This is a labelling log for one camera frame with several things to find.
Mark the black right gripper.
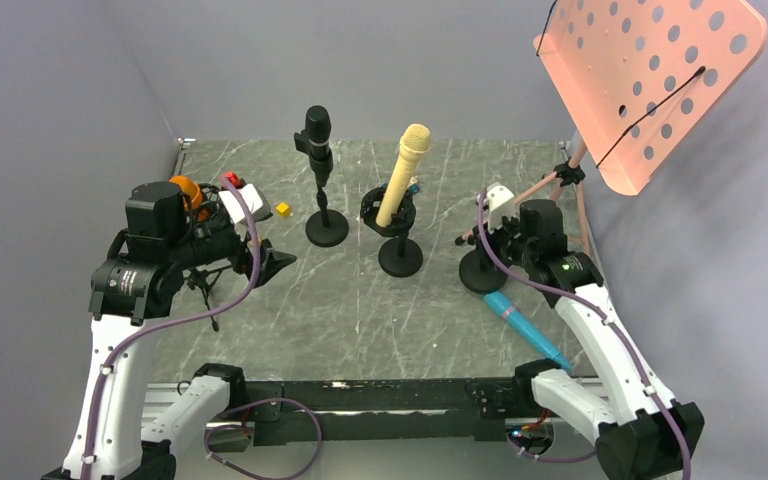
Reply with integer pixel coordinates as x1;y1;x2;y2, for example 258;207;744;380
473;208;537;271

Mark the black round-base clip stand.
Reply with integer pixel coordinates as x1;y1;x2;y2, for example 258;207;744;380
458;249;508;295

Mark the blue microphone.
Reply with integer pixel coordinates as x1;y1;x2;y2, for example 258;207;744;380
483;291;572;371

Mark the black shock-mount round stand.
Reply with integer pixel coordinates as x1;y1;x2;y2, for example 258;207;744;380
359;184;423;278

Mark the cream yellow microphone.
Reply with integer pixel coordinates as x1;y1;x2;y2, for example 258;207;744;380
375;124;432;227

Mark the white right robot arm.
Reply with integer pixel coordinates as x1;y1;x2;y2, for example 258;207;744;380
475;198;705;479

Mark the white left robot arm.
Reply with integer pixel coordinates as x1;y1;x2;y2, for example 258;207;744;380
51;177;294;479

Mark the black round-base tall stand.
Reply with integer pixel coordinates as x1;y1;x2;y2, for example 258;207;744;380
305;186;349;248

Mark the orange microphone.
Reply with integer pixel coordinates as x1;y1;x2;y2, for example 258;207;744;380
169;175;210;222

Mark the black microphone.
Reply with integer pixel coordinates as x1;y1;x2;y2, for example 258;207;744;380
293;105;333;189

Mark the pink perforated music stand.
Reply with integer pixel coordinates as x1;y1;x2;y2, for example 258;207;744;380
486;0;768;229

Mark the yellow cube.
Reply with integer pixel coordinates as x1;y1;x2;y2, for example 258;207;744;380
275;202;293;218

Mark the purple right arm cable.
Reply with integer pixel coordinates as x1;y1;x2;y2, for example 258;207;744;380
476;189;694;480

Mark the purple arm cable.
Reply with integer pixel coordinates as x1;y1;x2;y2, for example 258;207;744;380
476;189;694;480
76;174;263;480

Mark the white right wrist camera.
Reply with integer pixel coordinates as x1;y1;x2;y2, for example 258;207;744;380
483;183;517;233

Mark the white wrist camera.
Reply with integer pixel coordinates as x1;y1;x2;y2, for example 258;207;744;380
483;183;517;233
219;184;272;224

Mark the black tripod shock-mount stand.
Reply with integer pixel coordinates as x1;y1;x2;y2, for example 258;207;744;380
185;182;232;310

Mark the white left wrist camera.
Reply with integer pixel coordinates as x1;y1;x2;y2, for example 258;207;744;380
219;184;272;224

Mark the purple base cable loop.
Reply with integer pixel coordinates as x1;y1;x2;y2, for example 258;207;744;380
203;397;324;480

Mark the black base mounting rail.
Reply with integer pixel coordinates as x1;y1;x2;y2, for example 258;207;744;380
209;377;550;446

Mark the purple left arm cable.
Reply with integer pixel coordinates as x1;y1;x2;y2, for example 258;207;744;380
76;174;263;480

